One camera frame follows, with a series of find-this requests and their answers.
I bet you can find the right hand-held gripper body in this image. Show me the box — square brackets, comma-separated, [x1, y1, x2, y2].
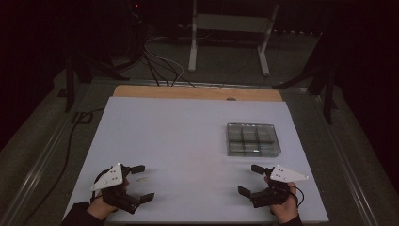
[250, 164, 311, 209]

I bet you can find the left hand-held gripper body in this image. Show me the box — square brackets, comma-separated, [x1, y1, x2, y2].
[89, 162, 143, 215]

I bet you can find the clear plastic compartment box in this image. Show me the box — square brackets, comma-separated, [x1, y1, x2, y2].
[226, 121, 282, 158]

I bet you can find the person's right hand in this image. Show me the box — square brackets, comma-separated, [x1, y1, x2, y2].
[263, 176, 301, 225]

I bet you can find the person's left hand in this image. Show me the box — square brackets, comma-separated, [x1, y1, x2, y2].
[86, 193, 120, 221]

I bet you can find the white table cover sheet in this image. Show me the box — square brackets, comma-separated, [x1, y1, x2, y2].
[62, 95, 330, 224]

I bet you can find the black tripod stand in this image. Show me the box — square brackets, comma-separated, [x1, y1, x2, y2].
[271, 29, 341, 125]

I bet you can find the dark equipment with red light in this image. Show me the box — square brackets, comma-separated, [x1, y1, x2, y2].
[103, 0, 149, 65]

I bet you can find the white metal stand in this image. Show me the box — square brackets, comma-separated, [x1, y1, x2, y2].
[187, 0, 280, 77]

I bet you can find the right hand-held gripper black cable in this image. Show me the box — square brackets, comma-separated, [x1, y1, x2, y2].
[287, 184, 306, 208]

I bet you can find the long black floor cable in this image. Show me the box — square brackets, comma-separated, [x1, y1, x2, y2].
[21, 107, 106, 226]

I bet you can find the metal floor rail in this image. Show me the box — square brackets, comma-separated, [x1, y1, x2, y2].
[0, 82, 92, 226]
[313, 93, 381, 226]

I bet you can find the bundle of black floor cables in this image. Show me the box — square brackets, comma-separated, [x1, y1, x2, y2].
[140, 50, 196, 89]

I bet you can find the white floor cable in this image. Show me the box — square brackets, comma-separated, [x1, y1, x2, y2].
[143, 35, 185, 87]

